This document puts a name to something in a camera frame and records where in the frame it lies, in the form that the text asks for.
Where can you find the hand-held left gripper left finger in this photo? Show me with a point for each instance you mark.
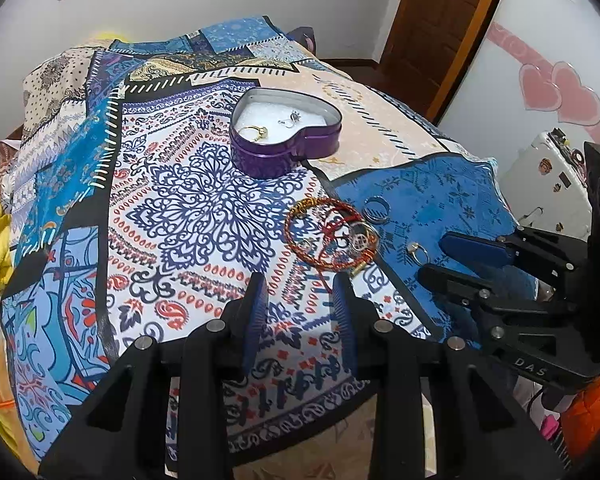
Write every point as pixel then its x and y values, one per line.
pixel 258 310

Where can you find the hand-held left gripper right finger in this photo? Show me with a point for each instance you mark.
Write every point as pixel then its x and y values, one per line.
pixel 342 310

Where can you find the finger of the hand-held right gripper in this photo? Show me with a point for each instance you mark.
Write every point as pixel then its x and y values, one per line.
pixel 472 248
pixel 450 280

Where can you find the purple heart-shaped tin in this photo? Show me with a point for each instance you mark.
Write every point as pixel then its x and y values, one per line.
pixel 280 152

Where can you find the white suitcase with stickers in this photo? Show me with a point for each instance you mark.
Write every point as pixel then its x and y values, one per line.
pixel 545 175

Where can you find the blue patterned patchwork blanket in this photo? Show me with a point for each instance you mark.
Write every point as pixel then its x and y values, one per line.
pixel 190 210

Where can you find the pink heart sticker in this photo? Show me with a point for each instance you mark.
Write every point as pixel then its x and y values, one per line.
pixel 539 90
pixel 580 95

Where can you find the orange cloth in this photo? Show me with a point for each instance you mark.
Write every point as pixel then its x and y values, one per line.
pixel 595 420

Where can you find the white wardrobe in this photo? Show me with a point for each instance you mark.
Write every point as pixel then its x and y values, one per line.
pixel 555 20

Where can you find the brown wooden door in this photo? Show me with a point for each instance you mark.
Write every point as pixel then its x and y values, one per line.
pixel 430 25

